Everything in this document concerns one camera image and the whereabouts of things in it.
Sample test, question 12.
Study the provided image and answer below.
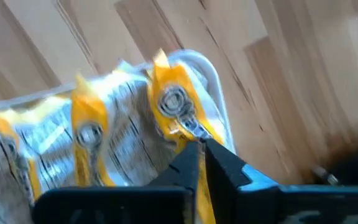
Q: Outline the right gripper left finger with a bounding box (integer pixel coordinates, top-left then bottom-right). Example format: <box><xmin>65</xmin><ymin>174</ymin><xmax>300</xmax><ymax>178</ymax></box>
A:
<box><xmin>147</xmin><ymin>141</ymin><xmax>200</xmax><ymax>200</ymax></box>

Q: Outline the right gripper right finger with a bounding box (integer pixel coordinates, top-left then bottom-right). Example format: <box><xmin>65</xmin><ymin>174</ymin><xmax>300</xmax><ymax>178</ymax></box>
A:
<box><xmin>204</xmin><ymin>138</ymin><xmax>280</xmax><ymax>224</ymax></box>

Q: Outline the yellow Maruchan ramen pack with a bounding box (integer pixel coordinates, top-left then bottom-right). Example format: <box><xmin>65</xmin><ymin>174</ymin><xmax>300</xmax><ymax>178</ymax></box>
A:
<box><xmin>110</xmin><ymin>48</ymin><xmax>226</xmax><ymax>224</ymax></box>
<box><xmin>39</xmin><ymin>73</ymin><xmax>155</xmax><ymax>188</ymax></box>
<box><xmin>0</xmin><ymin>95</ymin><xmax>45</xmax><ymax>224</ymax></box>

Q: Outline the white plastic bin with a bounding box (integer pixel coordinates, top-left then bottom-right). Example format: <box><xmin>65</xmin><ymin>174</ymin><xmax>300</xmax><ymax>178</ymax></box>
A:
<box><xmin>0</xmin><ymin>49</ymin><xmax>236</xmax><ymax>156</ymax></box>

